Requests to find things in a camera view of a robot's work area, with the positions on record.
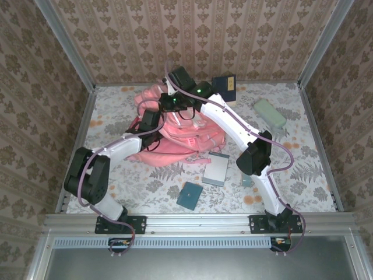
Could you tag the pink backpack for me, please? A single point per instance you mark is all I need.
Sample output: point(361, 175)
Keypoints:
point(175, 146)

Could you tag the navy book with yellow label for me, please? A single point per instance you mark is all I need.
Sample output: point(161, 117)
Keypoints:
point(224, 87)

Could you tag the white grey notebook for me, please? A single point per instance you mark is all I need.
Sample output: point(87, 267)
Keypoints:
point(215, 169)

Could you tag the small dark teal notebook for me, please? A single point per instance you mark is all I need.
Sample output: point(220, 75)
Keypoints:
point(189, 195)

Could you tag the pale green pencil case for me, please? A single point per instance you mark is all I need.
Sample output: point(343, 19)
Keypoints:
point(269, 112)

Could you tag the light teal book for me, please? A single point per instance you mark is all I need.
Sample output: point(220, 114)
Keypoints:
point(247, 181)

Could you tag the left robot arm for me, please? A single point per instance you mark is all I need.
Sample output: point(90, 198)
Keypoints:
point(87, 175)

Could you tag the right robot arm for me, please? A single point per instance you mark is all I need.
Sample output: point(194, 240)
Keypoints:
point(230, 122)

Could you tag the black connector box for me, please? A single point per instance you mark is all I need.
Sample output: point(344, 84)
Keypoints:
point(281, 243)
point(116, 242)

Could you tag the floral table cloth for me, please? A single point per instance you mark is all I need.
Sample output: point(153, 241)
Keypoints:
point(306, 186)

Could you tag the grey metal panel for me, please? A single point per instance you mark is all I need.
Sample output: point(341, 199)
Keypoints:
point(204, 265)

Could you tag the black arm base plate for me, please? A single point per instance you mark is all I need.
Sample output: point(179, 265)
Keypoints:
point(256, 224)
point(140, 224)

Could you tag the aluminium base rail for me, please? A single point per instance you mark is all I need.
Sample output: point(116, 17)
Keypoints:
point(198, 223)

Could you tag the aluminium frame post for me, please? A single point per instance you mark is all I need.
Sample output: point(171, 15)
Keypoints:
point(323, 43)
point(61, 38)

